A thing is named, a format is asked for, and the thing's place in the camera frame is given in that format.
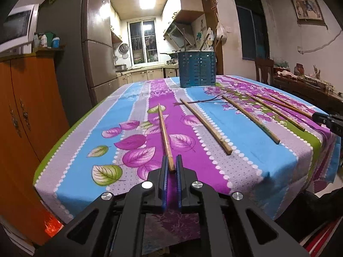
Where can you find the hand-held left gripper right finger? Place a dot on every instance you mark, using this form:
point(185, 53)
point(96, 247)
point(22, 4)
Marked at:
point(179, 174)

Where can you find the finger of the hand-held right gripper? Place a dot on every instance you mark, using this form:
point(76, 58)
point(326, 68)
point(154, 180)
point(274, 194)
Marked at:
point(328, 121)

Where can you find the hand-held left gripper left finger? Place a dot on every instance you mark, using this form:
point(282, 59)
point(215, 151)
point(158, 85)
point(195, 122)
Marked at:
point(164, 174)

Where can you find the wooden chopstick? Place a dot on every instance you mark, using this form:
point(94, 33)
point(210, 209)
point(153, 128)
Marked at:
point(184, 40)
point(218, 43)
point(164, 133)
point(206, 127)
point(276, 112)
point(290, 102)
point(284, 106)
point(252, 119)
point(205, 41)

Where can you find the blue perforated utensil holder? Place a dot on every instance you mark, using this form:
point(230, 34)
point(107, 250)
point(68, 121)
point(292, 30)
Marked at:
point(197, 69)

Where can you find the brown vase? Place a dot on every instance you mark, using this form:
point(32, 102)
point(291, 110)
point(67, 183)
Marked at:
point(298, 70)

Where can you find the pink cloth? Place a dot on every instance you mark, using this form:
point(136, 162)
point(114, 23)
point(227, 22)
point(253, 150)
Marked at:
point(286, 74)

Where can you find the floral striped tablecloth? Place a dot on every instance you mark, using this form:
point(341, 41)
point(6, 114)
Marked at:
point(241, 160)

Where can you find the wooden chair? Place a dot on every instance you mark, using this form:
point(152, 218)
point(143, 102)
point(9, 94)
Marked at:
point(264, 69)

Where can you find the person's dark clothing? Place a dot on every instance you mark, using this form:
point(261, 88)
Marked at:
point(308, 211)

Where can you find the beige lower kitchen cabinets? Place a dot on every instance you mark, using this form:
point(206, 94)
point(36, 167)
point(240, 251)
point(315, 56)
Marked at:
point(144, 76)

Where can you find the beige kitchen cabinets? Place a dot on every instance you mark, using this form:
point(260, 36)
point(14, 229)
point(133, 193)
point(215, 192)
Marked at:
point(115, 24)
point(144, 76)

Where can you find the steel pot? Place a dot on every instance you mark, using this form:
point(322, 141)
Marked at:
point(121, 67)

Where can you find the red striped object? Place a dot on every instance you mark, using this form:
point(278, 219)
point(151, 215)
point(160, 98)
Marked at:
point(324, 241)

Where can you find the black wok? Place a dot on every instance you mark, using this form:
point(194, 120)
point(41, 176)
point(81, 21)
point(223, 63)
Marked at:
point(170, 54)

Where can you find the orange plastic bag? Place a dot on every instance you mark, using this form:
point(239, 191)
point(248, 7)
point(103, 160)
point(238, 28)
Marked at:
point(53, 225)

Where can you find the dark window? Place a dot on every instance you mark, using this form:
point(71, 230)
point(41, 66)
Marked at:
point(250, 26)

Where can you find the barred kitchen window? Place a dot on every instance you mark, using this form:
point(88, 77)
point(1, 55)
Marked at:
point(142, 42)

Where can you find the white plastic bag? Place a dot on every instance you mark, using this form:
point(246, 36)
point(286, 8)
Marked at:
point(222, 32)

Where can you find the steel range hood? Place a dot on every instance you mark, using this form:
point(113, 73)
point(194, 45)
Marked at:
point(175, 33)

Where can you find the grey refrigerator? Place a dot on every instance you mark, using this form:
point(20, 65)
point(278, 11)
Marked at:
point(99, 45)

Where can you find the orange wooden cabinet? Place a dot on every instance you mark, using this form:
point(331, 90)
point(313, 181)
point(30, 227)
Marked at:
point(26, 125)

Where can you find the beige upper kitchen cabinets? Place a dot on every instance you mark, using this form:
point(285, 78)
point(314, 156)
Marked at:
point(115, 24)

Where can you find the beige cabinet above hood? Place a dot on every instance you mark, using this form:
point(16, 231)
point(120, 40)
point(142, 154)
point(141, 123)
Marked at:
point(185, 8)

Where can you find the ceiling light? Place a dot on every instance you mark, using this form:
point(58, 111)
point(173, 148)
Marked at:
point(147, 2)

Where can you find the green cup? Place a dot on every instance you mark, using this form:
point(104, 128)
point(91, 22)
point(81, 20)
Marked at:
point(50, 38)

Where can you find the white microwave oven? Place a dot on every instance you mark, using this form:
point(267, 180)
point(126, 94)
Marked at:
point(18, 28)

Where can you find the framed wall picture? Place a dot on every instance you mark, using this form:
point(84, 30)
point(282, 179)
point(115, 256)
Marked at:
point(306, 8)

